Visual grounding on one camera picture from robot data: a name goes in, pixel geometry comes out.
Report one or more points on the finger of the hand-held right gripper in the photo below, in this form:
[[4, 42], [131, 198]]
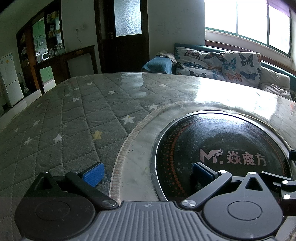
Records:
[[289, 187], [292, 154]]

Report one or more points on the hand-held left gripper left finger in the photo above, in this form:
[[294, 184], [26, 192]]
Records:
[[93, 174]]

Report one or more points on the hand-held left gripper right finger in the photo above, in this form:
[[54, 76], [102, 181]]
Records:
[[203, 172]]

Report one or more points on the round black cooktop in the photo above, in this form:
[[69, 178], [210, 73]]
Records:
[[231, 139]]

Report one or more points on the beige cushion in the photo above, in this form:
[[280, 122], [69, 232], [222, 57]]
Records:
[[275, 81]]

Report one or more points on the butterfly print cushion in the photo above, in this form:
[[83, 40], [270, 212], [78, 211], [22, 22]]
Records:
[[196, 62], [242, 69]]

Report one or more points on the white board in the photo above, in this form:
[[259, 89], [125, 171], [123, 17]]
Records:
[[81, 64]]

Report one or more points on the white mop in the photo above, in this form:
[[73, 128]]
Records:
[[25, 88]]

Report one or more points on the dark wooden console table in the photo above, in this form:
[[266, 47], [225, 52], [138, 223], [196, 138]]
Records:
[[60, 62]]

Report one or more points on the blue towel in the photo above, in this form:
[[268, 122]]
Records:
[[157, 64]]

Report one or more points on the small beige floral cloth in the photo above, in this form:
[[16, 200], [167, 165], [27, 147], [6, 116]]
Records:
[[166, 55]]

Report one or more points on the dark wooden glass door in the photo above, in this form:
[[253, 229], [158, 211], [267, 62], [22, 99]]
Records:
[[124, 53]]

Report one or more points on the white refrigerator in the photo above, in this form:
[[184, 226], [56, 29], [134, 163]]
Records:
[[10, 81]]

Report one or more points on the white microwave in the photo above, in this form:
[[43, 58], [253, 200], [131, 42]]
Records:
[[45, 56]]

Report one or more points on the row of glass jars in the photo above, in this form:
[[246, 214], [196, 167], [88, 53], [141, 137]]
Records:
[[56, 50]]

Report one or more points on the dark wooden shelf cabinet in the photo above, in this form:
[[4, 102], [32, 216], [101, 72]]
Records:
[[27, 46]]

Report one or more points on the row of small boxes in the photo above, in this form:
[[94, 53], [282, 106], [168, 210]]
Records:
[[53, 23]]

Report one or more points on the large window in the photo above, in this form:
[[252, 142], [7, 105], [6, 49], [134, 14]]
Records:
[[219, 14]]

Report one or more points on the white wall socket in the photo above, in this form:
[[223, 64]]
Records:
[[79, 28]]

